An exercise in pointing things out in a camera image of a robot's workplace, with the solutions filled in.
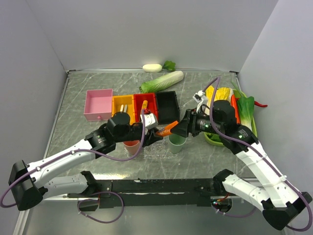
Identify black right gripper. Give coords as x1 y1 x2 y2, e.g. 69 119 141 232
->
170 107 224 137

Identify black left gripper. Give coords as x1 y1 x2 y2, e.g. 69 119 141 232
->
114 124 163 147

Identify mint green plastic cup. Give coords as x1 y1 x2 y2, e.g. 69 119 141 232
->
169 134 186 153

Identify orange toothpaste tube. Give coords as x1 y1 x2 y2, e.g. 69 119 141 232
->
156 121 179 137

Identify clear textured acrylic tray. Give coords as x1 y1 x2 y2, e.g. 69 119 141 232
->
143 139 175 160

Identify pink plastic cup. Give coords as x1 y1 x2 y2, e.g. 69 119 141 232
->
123 140 140 155

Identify yellow toothpaste tube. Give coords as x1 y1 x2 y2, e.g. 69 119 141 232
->
141 100 148 110

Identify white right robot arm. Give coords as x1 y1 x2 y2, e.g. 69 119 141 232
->
171 100 313 230

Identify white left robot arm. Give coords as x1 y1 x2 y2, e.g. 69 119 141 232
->
9 112 163 211

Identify lime green vegetable tray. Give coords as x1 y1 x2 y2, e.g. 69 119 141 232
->
203 89 258 147

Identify black storage bin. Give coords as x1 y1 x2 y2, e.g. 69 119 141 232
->
156 91 180 125

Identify red storage bin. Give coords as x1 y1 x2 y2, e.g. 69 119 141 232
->
134 93 158 122

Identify yellow storage bin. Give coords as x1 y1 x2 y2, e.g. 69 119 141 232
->
112 94 135 124

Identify green napa cabbage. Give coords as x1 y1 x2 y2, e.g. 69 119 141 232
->
139 70 184 93

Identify yellow napa cabbage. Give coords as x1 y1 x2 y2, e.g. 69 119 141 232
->
205 86 233 107

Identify orange carrot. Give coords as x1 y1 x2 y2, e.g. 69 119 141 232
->
230 94 241 124

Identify pink drawer box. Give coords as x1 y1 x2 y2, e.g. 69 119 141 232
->
84 89 113 121

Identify white radish with leaves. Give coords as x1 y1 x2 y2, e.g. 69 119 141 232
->
142 60 176 73

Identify green bok choy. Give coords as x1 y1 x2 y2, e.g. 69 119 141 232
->
232 82 254 130

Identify red chili pepper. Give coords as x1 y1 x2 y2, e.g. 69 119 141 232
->
254 101 268 108

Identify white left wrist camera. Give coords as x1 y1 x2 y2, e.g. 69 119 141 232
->
140 109 158 130

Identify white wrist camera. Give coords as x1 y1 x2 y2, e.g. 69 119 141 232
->
140 109 158 130
193 90 208 113

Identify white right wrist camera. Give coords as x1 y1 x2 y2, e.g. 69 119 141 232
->
193 90 208 113

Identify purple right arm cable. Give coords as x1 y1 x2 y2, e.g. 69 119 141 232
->
201 77 313 232

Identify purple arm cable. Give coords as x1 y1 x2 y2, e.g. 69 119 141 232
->
0 108 152 224
201 77 313 232

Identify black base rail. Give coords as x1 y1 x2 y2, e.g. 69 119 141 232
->
67 178 227 209

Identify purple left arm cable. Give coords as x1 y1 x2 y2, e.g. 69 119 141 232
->
0 108 152 224

